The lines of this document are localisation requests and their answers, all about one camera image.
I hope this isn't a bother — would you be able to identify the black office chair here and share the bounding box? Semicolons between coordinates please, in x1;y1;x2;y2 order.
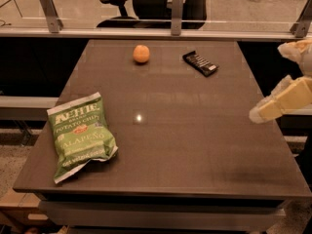
97;0;207;29

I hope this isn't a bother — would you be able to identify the right metal glass bracket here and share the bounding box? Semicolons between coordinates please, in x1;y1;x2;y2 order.
290;0;312;38

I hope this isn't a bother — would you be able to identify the left metal glass bracket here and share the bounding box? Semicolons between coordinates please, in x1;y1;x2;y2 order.
39;0;63;33

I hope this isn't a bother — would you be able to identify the metal glass bracket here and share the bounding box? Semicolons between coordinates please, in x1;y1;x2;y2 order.
39;0;63;33
290;0;312;38
171;0;183;36

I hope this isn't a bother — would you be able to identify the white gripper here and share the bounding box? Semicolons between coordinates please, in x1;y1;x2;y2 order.
249;39;312;124

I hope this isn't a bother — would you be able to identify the orange fruit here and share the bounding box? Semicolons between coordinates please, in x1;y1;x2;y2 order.
133;45;150;63

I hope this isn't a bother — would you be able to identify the middle metal glass bracket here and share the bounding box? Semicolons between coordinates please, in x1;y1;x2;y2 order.
171;0;183;36

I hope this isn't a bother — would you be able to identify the black rxbar chocolate bar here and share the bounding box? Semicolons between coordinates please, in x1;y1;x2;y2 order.
182;51;218;77

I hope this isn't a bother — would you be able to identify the glass partition panel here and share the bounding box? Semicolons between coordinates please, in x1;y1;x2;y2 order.
0;0;308;32

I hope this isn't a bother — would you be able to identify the green jalapeno chip bag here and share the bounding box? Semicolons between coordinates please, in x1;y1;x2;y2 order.
47;93;118;184

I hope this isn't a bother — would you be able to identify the wooden drawer cabinet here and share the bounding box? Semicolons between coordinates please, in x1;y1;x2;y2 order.
0;189;56;234

